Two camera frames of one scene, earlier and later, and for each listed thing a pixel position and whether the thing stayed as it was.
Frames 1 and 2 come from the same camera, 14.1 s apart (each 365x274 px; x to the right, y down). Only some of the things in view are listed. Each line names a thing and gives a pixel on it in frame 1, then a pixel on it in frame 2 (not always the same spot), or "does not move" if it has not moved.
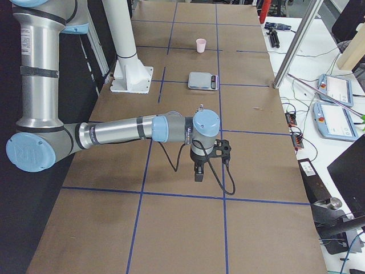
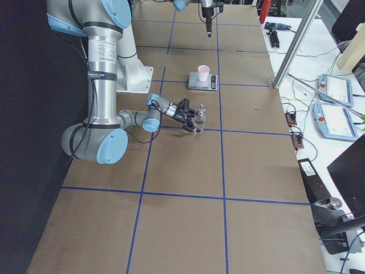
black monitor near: (348, 170) does not move
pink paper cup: (201, 45) → (203, 72)
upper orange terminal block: (291, 119) does not move
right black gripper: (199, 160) → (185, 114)
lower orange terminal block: (297, 141) does not move
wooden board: (355, 51) does not move
